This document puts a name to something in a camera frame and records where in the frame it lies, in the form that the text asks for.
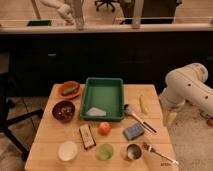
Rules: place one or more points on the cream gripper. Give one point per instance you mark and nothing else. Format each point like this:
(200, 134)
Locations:
(168, 117)

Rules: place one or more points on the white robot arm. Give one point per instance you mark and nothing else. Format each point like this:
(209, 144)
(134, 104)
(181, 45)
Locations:
(186, 84)

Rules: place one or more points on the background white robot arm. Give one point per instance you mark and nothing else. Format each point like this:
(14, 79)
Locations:
(63, 9)

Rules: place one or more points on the purple grapes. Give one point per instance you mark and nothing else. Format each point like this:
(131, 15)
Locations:
(65, 112)

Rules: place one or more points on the yellow banana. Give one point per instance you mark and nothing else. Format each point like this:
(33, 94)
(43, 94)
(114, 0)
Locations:
(143, 105)

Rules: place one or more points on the silver fork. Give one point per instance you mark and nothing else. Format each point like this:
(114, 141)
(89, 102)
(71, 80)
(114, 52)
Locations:
(151, 149)

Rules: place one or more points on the blue sponge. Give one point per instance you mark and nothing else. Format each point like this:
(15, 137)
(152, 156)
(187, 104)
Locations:
(133, 131)

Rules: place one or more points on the metal measuring cup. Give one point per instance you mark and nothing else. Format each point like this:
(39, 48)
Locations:
(131, 152)

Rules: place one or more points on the red peach fruit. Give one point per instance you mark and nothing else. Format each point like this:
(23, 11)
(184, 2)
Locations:
(104, 128)

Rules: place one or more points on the green plastic tray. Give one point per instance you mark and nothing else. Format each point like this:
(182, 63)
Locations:
(106, 94)

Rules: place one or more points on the green plastic cup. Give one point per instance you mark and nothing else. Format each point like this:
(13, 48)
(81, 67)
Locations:
(104, 152)

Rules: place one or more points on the white cloth in tray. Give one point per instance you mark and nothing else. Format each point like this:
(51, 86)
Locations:
(95, 112)

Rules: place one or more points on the green cucumber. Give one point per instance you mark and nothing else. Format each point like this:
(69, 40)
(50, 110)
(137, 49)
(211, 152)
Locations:
(70, 90)

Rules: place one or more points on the dark brown bowl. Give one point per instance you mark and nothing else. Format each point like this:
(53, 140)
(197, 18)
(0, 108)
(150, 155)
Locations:
(58, 106)

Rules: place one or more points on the orange plate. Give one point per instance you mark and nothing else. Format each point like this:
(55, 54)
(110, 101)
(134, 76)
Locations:
(67, 85)

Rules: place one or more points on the background office chair base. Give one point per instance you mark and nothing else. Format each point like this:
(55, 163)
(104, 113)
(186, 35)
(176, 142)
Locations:
(99, 3)

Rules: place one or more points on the green bin on counter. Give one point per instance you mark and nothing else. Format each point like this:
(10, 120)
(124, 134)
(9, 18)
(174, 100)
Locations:
(39, 23)

